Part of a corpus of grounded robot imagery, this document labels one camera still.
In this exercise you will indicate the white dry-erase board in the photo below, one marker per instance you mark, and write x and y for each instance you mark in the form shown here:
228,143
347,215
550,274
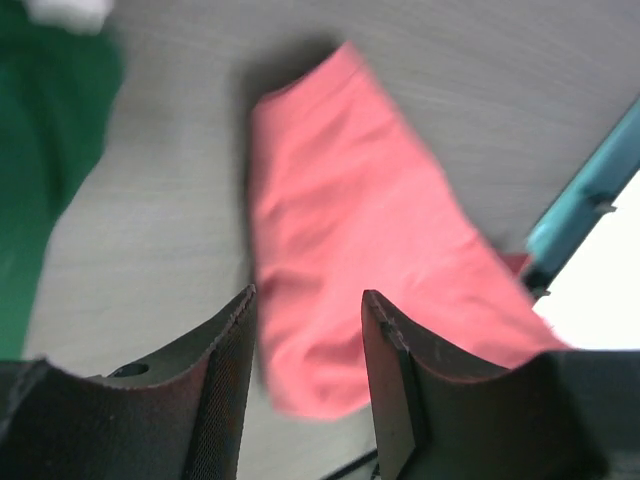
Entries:
594,301

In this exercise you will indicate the green t shirt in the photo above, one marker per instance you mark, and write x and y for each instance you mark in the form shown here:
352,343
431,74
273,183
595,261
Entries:
57,93

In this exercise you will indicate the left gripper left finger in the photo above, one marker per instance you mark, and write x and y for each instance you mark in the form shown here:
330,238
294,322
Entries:
176,413

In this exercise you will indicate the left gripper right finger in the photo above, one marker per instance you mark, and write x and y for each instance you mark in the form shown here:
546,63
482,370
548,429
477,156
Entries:
442,413

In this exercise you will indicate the pink t shirt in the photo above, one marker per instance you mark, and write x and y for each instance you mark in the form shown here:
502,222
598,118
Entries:
344,198

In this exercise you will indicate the white t shirt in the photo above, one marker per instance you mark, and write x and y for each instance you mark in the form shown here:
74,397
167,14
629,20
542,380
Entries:
75,16

